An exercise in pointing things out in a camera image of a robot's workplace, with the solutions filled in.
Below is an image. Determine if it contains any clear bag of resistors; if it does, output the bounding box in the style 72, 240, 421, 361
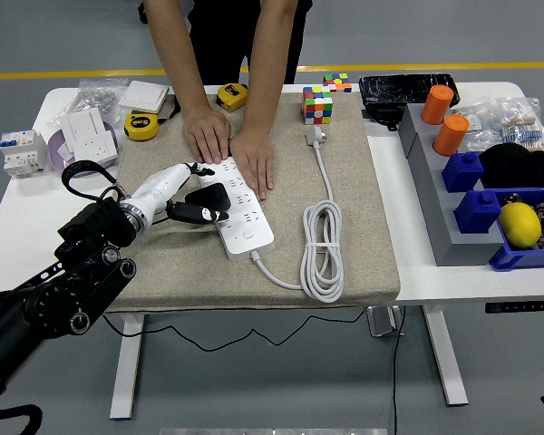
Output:
498, 96, 544, 153

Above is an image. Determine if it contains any yellow lemon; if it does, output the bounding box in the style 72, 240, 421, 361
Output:
498, 202, 543, 249

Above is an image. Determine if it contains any white circuit breaker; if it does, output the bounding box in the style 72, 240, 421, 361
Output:
0, 130, 47, 179

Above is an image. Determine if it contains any blue block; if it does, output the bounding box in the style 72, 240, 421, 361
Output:
442, 151, 485, 194
453, 188, 502, 235

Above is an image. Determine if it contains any white power strip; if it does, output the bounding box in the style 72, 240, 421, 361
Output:
198, 156, 276, 263

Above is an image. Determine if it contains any black hanging cable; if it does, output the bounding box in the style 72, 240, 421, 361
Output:
392, 305, 407, 435

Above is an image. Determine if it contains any purple plate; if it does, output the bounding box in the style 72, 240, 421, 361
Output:
47, 121, 120, 176

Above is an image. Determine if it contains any black cloth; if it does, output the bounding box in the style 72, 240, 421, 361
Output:
478, 142, 544, 190

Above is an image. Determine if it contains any orange cylinder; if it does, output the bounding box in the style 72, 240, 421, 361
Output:
420, 84, 455, 125
432, 113, 471, 158

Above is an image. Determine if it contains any small colourful puzzle cube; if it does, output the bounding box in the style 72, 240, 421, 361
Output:
323, 72, 354, 93

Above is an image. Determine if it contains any black table control panel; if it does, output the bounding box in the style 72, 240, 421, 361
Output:
484, 299, 544, 314

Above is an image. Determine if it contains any blue plastic bin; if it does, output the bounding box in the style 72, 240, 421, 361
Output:
488, 185, 544, 273

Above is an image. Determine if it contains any person's right hand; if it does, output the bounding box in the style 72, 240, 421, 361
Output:
182, 106, 233, 165

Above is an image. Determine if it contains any large colourful puzzle cube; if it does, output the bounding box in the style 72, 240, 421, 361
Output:
302, 85, 335, 126

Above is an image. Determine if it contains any white rocker switch panel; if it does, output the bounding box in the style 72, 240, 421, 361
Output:
66, 107, 108, 142

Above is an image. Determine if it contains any person's left hand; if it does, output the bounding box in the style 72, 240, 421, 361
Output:
228, 129, 276, 202

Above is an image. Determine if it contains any white table leg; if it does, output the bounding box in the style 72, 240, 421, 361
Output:
423, 304, 470, 406
109, 312, 146, 421

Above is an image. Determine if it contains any white square switch panel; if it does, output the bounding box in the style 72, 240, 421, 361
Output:
118, 80, 170, 114

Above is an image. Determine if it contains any grey stepped block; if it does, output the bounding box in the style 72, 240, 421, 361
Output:
397, 102, 504, 267

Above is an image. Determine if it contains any black wrapped tray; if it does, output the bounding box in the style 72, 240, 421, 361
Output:
358, 72, 462, 110

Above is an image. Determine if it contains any silver box under table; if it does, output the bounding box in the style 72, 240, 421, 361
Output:
366, 305, 405, 338

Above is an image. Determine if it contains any clear bag of small parts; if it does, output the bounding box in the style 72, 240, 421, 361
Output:
452, 101, 504, 153

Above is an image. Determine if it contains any white wall socket panel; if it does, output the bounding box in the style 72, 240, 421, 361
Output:
70, 130, 119, 169

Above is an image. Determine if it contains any yellow tape measure with strap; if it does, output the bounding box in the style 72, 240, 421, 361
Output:
123, 106, 179, 141

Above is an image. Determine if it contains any grey-brown mat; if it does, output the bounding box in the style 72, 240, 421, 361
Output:
106, 92, 401, 314

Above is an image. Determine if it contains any white power strip cable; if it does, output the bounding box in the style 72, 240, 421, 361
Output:
251, 125, 345, 303

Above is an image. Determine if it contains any black plug cord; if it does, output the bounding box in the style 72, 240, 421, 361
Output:
102, 307, 373, 353

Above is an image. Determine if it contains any black plug adapter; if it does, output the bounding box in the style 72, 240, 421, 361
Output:
184, 182, 232, 213

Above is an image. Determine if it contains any person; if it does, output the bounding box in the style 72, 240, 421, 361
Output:
138, 0, 314, 86

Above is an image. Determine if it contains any clear bag of screws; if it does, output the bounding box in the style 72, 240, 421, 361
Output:
47, 77, 129, 128

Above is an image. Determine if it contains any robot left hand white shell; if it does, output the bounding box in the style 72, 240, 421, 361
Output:
129, 161, 230, 226

